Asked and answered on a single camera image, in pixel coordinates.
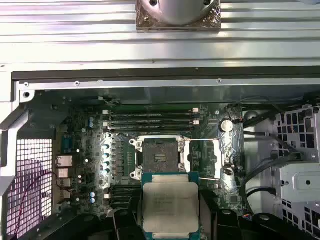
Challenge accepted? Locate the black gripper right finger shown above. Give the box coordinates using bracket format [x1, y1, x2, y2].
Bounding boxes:
[199, 189, 320, 240]

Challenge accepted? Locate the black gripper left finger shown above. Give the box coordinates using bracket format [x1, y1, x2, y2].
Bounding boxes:
[27, 189, 144, 240]

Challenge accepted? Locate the silver green CPU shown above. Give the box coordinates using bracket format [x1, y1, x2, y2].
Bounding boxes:
[140, 171, 201, 240]

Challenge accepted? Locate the metal socket cover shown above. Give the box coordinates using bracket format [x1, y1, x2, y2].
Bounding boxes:
[183, 138, 223, 181]

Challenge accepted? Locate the CPU socket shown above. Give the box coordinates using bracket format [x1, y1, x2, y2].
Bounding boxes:
[128, 136, 188, 181]

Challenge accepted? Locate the green motherboard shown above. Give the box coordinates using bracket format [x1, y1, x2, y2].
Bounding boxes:
[53, 102, 245, 223]

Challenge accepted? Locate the round coin battery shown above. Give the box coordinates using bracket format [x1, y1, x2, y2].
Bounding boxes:
[219, 117, 234, 133]

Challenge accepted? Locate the blue rear port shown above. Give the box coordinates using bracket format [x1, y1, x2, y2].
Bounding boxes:
[61, 139, 74, 155]

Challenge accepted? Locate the silver drive cage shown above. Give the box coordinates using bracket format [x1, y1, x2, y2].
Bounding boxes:
[273, 104, 320, 240]

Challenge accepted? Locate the black silver PC case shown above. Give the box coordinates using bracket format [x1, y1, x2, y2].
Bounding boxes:
[0, 64, 320, 240]

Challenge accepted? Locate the thick black cable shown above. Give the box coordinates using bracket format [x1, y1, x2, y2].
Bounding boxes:
[246, 186, 277, 211]

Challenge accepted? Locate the thin red wire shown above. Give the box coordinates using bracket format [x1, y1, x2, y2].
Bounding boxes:
[13, 171, 61, 235]

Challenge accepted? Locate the square brown base plate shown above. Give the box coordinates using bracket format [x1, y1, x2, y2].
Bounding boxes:
[135, 0, 223, 33]

